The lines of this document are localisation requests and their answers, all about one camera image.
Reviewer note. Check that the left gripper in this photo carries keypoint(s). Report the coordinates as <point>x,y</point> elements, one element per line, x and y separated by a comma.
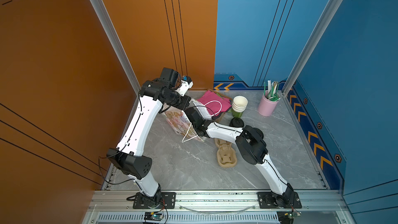
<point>185,102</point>

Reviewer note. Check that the white paper gift bag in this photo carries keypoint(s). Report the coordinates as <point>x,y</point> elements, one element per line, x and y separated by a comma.
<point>180,123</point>

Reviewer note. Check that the beige pulp cup carrier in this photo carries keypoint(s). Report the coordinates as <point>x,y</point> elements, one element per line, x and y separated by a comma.
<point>226,155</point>

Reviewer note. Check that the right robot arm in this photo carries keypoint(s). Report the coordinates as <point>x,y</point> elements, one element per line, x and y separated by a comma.
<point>253,150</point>

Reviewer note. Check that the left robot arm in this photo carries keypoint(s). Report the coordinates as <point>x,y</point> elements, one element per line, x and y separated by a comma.
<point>168,89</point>

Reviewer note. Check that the dark grey napkin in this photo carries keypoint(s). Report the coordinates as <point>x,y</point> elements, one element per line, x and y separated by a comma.
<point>220,116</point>

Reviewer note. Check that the brown cardboard napkin holder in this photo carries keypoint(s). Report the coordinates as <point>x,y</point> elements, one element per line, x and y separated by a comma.
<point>214,91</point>

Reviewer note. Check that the pink napkin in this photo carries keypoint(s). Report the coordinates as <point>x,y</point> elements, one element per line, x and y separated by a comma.
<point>214,104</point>

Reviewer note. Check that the stack of black lids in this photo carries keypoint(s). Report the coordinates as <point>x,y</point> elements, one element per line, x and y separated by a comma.
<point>237,123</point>

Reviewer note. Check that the stack of paper cups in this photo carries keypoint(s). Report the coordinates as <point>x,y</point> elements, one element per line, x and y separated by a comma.
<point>239,105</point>

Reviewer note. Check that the pink straw holder cup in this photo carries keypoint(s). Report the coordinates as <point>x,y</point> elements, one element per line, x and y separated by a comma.
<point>266,107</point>

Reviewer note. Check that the bundle of wrapped straws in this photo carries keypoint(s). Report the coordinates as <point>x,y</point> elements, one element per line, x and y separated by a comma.
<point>271,90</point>

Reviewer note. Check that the green circuit board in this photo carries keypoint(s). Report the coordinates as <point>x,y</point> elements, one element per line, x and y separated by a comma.
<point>153,217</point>

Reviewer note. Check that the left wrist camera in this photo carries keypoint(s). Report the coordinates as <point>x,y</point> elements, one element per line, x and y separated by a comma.
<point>185,85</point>

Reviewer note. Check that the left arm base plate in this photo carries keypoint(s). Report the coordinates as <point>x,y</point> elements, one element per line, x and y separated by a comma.
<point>159,200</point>

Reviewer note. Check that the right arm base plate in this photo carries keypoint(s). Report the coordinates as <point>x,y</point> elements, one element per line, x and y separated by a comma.
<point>268,200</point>

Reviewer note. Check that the aluminium front rail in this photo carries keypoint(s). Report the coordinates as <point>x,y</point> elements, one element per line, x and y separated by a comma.
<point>221,207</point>

